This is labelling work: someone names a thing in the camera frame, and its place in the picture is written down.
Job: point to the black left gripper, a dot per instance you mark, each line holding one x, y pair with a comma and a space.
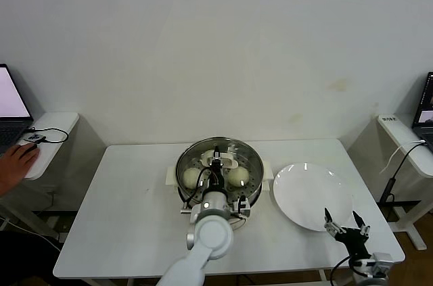
216, 179

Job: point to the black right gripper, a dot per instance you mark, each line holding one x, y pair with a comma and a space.
355, 240

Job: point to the white steamed baozi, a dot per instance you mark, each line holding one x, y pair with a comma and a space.
191, 178
207, 155
238, 176

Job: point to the round glass pot lid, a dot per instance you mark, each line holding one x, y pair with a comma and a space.
203, 150

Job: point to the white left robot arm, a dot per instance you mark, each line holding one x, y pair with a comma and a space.
206, 235

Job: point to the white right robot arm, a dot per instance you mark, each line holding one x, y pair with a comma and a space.
365, 270

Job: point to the perforated stainless steamer basket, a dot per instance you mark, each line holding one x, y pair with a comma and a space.
253, 178

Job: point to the person's bare hand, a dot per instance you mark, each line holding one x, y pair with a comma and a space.
15, 166

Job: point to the cream electric cooker pot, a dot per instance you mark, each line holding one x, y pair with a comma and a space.
269, 172

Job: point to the round white plate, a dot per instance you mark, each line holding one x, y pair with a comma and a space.
297, 194

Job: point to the white side desk with label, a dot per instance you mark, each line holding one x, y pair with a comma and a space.
394, 137

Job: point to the small printed desk label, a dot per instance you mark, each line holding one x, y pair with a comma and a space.
389, 119

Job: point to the black laptop with dark screen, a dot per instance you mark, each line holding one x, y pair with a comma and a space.
427, 103

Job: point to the white side desk rounded corner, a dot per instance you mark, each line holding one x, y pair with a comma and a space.
57, 123

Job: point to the small black usb hub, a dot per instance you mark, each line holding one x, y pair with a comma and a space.
35, 137

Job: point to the black laptop with slim bezel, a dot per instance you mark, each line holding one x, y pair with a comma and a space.
10, 96

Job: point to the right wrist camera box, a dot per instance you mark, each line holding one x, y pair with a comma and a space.
382, 260

